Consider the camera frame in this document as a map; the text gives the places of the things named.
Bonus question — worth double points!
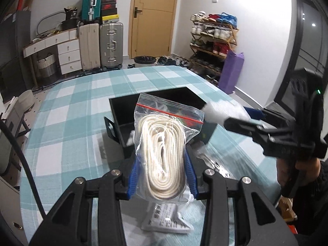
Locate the stack of shoe boxes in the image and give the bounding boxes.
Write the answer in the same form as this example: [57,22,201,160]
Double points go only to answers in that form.
[101,0,118,17]

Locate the zip bag of white rope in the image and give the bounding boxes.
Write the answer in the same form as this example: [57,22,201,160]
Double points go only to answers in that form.
[133,93,205,202]

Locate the pile of loose shoes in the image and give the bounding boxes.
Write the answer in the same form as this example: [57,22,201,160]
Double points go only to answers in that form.
[156,55,191,67]

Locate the rows of racked shoes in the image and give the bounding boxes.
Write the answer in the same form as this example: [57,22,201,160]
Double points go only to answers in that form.
[190,11,232,79]

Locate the purple yoga mat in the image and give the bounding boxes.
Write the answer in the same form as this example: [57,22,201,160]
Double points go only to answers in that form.
[221,50,244,95]

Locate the cardboard boxes with red carton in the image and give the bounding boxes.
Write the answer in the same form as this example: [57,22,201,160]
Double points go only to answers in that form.
[15,0,35,12]

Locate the white printed paper packet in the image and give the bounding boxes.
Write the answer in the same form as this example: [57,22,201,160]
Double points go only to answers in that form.
[140,190,203,235]

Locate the black paper bag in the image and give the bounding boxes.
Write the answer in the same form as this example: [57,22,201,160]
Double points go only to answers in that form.
[63,6,79,30]

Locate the silver suitcase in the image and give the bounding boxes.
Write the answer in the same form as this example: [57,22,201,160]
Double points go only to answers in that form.
[99,22,124,69]

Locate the white drawer desk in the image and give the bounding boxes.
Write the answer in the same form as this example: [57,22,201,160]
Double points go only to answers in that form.
[23,28,82,77]

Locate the black cardboard box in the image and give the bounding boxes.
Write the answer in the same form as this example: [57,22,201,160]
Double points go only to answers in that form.
[104,87,218,161]

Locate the beige suitcase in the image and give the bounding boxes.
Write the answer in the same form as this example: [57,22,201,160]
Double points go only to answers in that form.
[78,23,101,71]

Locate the person's right hand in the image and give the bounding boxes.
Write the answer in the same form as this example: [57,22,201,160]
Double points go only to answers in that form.
[277,156,322,192]

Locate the teal checkered tablecloth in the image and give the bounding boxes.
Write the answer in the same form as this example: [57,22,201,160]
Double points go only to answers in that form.
[20,65,285,246]

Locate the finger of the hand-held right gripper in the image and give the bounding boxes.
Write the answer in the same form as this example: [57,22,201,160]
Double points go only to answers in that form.
[243,107,295,131]
[223,116,282,144]

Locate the grey refrigerator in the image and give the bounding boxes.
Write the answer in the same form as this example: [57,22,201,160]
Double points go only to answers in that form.
[0,10,34,90]

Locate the wooden shoe rack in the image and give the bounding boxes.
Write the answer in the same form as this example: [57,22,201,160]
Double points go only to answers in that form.
[190,20,239,82]

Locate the woven laundry basket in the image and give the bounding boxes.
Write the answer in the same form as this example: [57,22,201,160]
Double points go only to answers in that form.
[36,52,58,79]

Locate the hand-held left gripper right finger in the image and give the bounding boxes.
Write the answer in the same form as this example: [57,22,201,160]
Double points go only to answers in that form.
[185,145,299,246]

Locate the teal suitcase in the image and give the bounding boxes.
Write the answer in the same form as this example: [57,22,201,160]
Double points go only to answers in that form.
[81,0,103,22]

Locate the dark round bin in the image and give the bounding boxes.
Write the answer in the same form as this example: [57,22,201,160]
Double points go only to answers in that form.
[134,56,156,68]

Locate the tan wooden door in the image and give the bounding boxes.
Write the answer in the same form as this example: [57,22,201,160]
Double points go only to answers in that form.
[130,0,180,59]

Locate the grey chair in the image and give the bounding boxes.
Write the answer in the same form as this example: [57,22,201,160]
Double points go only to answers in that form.
[0,90,35,175]

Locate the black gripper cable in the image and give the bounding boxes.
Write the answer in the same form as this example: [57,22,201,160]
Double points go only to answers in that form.
[0,119,48,217]

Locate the oval grey frame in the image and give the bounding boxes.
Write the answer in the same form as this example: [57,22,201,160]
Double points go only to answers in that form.
[37,10,66,35]

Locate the black yellow shoe box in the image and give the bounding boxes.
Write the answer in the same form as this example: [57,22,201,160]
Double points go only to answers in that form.
[102,15,121,24]

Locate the small brown cardboard box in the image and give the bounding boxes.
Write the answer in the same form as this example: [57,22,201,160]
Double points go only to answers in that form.
[278,196,298,221]

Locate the person's right forearm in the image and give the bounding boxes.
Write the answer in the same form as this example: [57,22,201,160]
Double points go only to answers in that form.
[295,159,328,236]

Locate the dark glass door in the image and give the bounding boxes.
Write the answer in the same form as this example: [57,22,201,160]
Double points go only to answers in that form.
[273,0,328,108]

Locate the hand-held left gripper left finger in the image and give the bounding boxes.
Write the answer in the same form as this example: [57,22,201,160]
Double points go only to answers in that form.
[29,159,140,246]

